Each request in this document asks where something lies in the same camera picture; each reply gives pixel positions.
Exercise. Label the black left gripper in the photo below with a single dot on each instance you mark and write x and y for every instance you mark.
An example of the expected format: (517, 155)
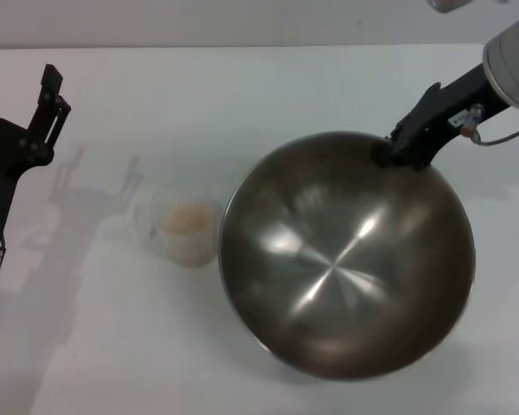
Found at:
(4, 173)

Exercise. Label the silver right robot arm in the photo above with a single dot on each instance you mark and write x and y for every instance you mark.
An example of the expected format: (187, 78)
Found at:
(514, 56)

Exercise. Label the large stainless steel bowl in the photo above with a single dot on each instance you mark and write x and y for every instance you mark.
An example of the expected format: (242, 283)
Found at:
(346, 268)

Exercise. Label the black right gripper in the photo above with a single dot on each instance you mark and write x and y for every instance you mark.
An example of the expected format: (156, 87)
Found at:
(467, 101)

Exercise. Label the blurry grey metal fixture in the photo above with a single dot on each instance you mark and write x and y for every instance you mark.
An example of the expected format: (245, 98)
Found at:
(450, 4)

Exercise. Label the white rice grains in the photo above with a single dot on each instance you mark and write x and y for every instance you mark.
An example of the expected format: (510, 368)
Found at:
(185, 220)

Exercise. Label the clear plastic measuring cup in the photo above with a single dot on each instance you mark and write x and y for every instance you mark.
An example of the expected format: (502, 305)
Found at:
(186, 246)

